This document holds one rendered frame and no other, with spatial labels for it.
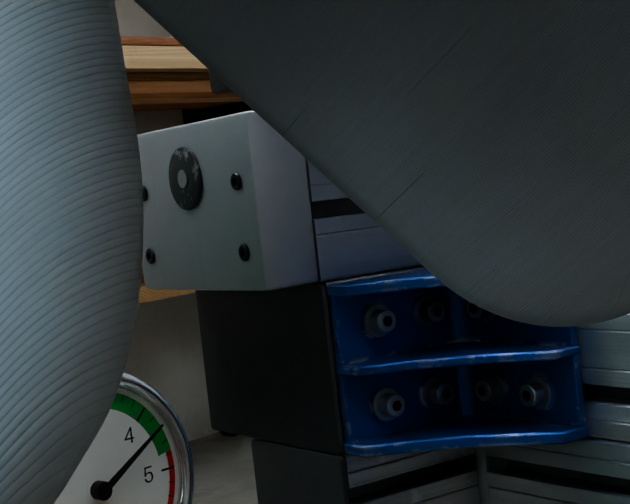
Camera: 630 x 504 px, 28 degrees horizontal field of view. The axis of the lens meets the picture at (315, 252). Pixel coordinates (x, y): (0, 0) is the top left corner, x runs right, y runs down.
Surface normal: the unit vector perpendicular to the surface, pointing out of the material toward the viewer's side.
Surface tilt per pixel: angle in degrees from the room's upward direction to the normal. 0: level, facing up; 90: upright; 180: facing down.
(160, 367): 90
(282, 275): 90
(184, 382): 90
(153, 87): 89
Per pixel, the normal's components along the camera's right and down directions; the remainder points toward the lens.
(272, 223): 0.56, -0.02
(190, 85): 0.76, -0.04
